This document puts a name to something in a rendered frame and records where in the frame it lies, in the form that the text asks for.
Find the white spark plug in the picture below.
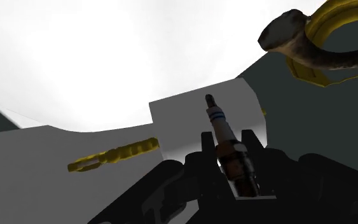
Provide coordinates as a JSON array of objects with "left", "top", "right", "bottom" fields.
[{"left": 204, "top": 94, "right": 261, "bottom": 198}]

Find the yellow ring-shaped object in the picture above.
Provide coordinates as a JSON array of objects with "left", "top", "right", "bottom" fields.
[{"left": 285, "top": 0, "right": 358, "bottom": 88}]

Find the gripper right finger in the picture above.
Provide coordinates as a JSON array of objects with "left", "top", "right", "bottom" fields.
[{"left": 241, "top": 129, "right": 358, "bottom": 224}]

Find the brown snake figure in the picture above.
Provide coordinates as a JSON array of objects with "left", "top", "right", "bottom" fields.
[{"left": 257, "top": 8, "right": 358, "bottom": 71}]

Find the yellow spark plug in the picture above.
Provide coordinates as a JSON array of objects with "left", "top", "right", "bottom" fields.
[{"left": 67, "top": 137, "right": 160, "bottom": 173}]

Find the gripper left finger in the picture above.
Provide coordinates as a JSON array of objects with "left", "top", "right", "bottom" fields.
[{"left": 86, "top": 131, "right": 229, "bottom": 224}]

